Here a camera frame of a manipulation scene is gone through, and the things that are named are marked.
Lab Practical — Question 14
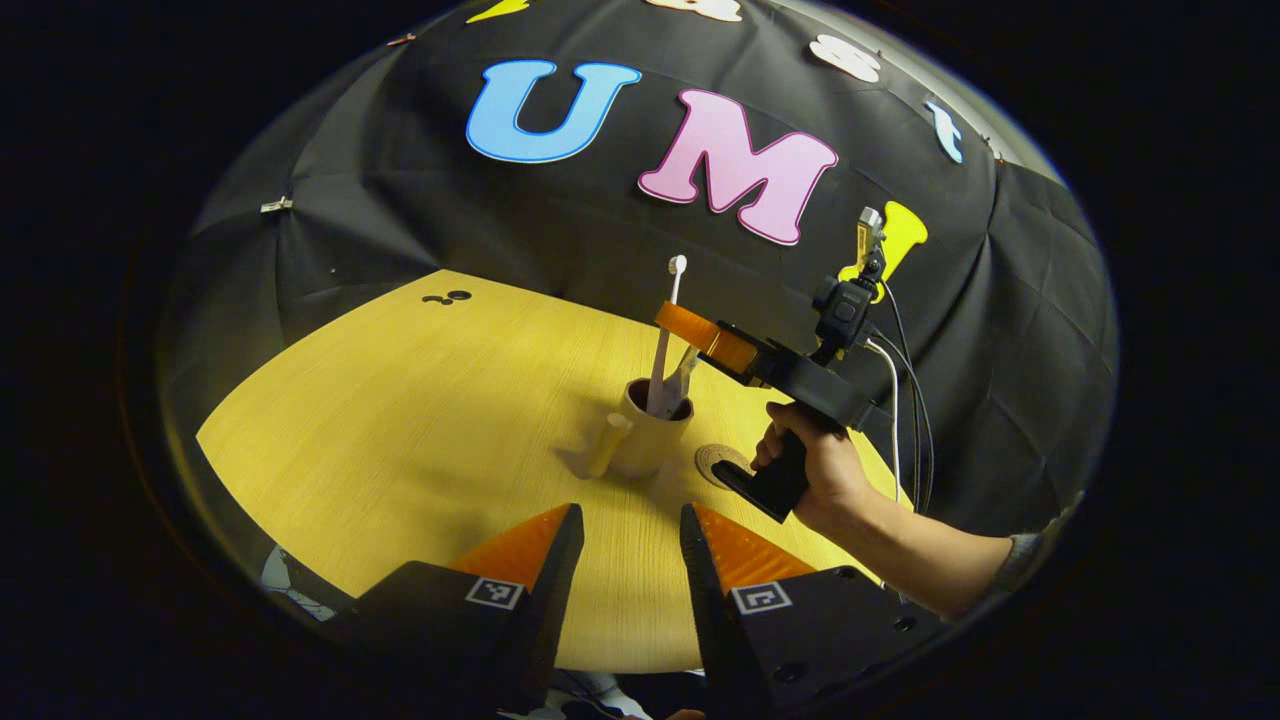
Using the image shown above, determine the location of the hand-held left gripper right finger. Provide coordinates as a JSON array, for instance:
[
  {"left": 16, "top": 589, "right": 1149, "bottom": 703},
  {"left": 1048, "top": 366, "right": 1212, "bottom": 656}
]
[{"left": 680, "top": 502, "right": 951, "bottom": 720}]

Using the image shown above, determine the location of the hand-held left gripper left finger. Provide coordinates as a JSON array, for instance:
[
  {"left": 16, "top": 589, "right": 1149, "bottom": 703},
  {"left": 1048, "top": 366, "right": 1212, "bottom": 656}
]
[{"left": 335, "top": 503, "right": 586, "bottom": 716}]

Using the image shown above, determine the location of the white toothbrush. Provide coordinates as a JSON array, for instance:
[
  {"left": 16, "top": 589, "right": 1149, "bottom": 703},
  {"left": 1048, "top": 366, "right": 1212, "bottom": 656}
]
[{"left": 645, "top": 255, "right": 689, "bottom": 416}]

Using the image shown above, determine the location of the white toothpaste tube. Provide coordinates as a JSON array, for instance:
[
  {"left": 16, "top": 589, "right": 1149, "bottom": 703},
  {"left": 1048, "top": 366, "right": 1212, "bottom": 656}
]
[{"left": 668, "top": 345, "right": 701, "bottom": 416}]

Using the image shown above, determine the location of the round brown coaster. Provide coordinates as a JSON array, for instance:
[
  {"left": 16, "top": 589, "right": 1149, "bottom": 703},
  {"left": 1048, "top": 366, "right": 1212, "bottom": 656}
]
[{"left": 695, "top": 444, "right": 756, "bottom": 489}]

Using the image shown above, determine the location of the cream cup with handle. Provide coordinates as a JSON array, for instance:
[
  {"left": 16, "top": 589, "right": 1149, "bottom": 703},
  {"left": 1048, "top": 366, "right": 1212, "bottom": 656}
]
[{"left": 585, "top": 378, "right": 695, "bottom": 479}]

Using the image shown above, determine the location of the wooden desktop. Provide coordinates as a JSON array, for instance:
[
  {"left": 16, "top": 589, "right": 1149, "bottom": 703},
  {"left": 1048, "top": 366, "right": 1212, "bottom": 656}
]
[{"left": 196, "top": 268, "right": 906, "bottom": 674}]

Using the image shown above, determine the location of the black backdrop cloth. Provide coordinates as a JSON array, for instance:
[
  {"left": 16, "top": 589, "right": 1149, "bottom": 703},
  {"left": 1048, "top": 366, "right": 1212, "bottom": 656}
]
[{"left": 160, "top": 0, "right": 1121, "bottom": 561}]

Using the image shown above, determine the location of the white cable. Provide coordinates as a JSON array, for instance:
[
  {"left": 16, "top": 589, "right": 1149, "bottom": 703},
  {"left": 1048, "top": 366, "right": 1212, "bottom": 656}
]
[{"left": 862, "top": 338, "right": 904, "bottom": 506}]

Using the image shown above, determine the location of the black cable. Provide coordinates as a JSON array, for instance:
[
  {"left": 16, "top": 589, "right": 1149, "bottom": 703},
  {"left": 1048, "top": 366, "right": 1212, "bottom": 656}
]
[{"left": 872, "top": 282, "right": 937, "bottom": 516}]

